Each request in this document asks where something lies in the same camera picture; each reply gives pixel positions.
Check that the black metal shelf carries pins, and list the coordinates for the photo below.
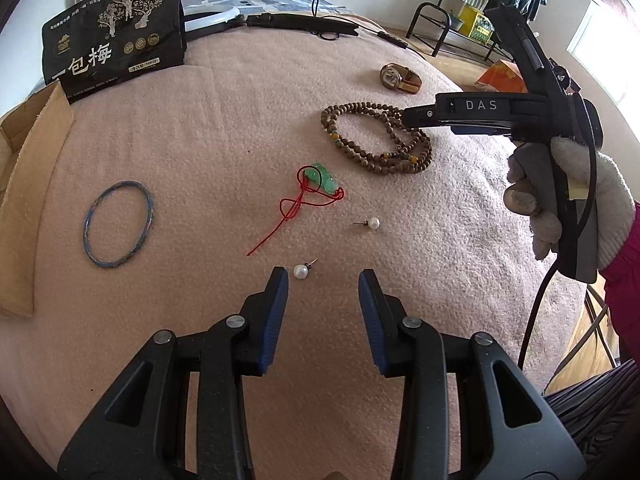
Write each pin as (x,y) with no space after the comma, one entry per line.
(425,6)

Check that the black snack bag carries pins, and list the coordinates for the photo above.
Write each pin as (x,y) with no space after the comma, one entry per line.
(115,50)

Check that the person's striped clothing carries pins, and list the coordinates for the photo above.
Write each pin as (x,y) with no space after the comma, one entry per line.
(600,410)

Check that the pink blanket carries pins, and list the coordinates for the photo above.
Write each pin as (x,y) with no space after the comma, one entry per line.
(200,135)

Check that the blue bangle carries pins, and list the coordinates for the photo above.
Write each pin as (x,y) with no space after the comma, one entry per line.
(151,210)

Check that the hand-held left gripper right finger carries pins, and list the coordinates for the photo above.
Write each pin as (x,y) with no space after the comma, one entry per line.
(372,320)

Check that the shallow cardboard box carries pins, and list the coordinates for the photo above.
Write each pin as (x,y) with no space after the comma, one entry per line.
(30,170)

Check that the yellow crate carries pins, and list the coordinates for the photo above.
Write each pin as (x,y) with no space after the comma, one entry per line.
(475,22)

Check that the black folded tripod stand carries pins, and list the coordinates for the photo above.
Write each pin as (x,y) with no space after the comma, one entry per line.
(300,22)

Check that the orange box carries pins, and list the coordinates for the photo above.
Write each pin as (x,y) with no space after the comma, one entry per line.
(500,77)

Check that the pearl stud earring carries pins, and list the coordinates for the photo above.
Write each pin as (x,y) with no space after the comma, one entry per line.
(373,224)
(300,272)

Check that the person's right forearm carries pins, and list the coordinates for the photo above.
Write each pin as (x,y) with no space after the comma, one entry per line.
(625,300)

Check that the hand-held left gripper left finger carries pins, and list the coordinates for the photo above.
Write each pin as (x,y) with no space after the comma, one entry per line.
(275,320)

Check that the person's right hand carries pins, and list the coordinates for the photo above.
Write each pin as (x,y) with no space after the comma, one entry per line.
(612,210)

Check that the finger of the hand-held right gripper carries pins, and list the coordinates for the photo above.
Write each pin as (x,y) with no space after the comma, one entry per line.
(419,115)

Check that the bright window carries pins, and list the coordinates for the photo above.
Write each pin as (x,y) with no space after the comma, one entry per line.
(610,50)

